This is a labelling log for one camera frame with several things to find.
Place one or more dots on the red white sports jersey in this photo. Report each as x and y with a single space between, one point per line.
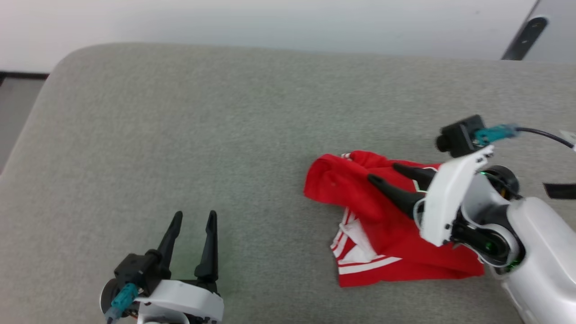
387 243

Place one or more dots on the black baseboard strip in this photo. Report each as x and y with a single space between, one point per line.
22 75

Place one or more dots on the teal left camera connector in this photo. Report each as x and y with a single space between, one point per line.
123 297

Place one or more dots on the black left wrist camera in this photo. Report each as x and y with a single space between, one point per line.
135 270

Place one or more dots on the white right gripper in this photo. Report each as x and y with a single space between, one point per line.
445 198

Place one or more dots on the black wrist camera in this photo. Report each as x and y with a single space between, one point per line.
459 135
135 270

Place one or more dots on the teal right camera connector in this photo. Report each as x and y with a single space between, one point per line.
492 133

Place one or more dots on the grey fabric sofa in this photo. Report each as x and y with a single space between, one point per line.
202 144

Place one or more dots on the grey glossy panel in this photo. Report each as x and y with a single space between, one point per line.
560 31

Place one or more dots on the teal camera connector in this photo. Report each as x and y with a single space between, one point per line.
123 297
492 133

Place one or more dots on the dark grey slanted bar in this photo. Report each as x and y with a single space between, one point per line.
517 38

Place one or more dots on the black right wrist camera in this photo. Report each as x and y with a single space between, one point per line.
459 135

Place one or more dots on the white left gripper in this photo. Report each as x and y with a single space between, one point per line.
184 301

